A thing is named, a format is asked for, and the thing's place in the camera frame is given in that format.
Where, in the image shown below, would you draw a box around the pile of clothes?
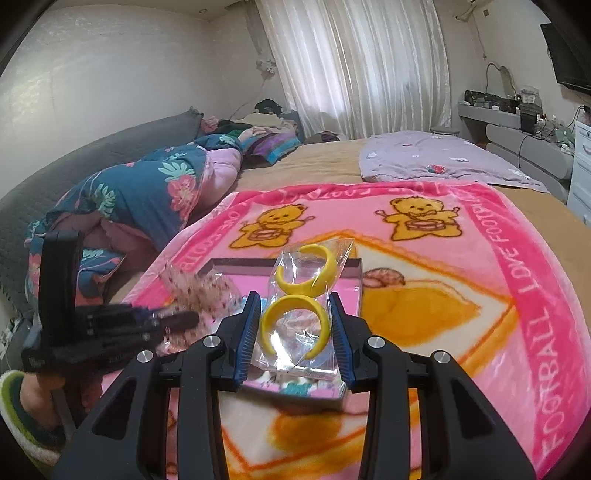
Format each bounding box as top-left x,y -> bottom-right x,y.
203,99 -> 301,139

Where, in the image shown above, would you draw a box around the purple striped pillow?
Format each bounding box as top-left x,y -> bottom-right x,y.
240,129 -> 301,167

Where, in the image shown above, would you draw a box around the clear dotted plastic bag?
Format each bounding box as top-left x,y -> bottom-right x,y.
159,261 -> 243,344

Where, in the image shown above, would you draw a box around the lilac blanket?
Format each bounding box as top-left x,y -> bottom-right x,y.
359,130 -> 550,193

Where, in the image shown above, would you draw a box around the person's left forearm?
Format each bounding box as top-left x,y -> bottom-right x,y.
0,369 -> 65,467

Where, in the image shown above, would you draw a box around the white drawer cabinet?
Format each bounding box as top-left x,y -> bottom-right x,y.
566,122 -> 591,215

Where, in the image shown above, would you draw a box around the grey desk with electronics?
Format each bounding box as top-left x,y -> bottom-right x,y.
457,102 -> 573,204

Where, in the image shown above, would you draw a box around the beige bed sheet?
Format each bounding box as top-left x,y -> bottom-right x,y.
235,136 -> 568,217

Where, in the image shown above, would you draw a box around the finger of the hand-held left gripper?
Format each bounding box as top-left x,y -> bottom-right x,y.
90,308 -> 200,330
90,327 -> 169,350

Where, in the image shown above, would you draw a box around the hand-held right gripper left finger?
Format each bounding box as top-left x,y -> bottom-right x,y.
51,291 -> 262,480

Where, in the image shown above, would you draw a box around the pink cardboard box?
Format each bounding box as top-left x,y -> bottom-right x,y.
203,258 -> 365,411

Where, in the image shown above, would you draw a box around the white curtain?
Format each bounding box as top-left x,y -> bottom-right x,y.
256,0 -> 455,141

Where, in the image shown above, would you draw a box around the pink printed bear blanket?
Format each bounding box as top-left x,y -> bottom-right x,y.
104,180 -> 591,480

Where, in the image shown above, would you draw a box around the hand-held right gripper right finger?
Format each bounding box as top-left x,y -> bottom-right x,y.
328,293 -> 525,480

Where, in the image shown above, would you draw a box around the black television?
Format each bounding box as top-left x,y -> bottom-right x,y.
540,21 -> 591,95

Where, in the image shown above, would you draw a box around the clear bag of yellow bangles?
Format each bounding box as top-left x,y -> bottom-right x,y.
249,237 -> 356,381

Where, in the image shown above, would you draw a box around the blue floral quilt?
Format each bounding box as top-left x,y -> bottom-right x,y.
25,134 -> 243,305

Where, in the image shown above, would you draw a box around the person's left hand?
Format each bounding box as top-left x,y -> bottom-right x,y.
18,371 -> 70,435

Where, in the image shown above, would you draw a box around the black electronic devices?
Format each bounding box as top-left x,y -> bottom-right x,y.
464,90 -> 539,132

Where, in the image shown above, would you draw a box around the grey headboard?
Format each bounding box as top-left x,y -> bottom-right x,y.
0,108 -> 204,319

